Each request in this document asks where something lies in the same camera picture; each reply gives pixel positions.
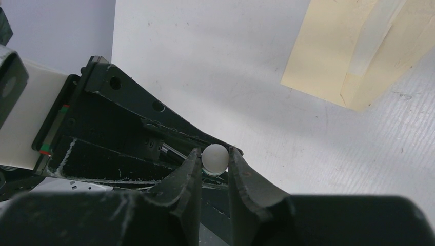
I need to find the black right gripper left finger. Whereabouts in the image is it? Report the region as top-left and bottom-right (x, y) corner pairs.
(1, 148), (202, 245)

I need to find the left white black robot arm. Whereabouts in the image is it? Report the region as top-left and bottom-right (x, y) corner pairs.
(1, 56), (230, 190)

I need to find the white glue stick cap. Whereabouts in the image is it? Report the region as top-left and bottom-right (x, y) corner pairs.
(201, 144), (229, 177)

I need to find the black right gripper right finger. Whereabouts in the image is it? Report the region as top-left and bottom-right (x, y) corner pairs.
(228, 147), (434, 245)

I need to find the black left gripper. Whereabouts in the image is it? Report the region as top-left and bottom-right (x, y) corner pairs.
(32, 56), (231, 187)

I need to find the cream paper envelope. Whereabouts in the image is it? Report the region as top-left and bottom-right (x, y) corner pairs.
(281, 1), (434, 111)

